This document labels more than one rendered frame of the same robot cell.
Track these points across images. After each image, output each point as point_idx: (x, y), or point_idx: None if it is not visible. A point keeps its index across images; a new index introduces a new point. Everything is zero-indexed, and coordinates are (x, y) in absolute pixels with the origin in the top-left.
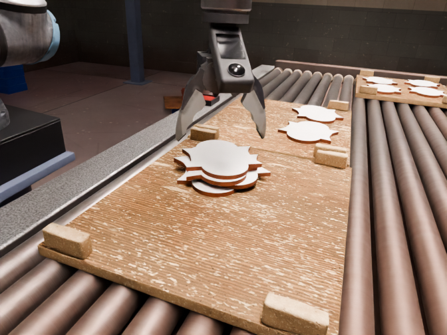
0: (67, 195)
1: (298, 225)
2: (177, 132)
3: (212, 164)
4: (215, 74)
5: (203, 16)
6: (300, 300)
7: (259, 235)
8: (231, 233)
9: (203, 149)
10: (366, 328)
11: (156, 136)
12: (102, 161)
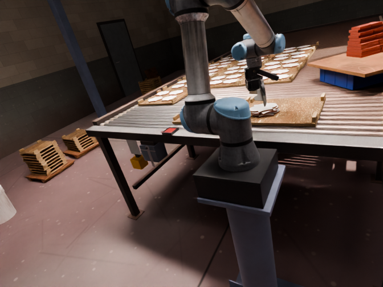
0: (281, 134)
1: (289, 101)
2: (265, 103)
3: (270, 106)
4: (272, 78)
5: (258, 67)
6: (316, 99)
7: (296, 104)
8: (297, 106)
9: (259, 109)
10: None
11: None
12: (252, 136)
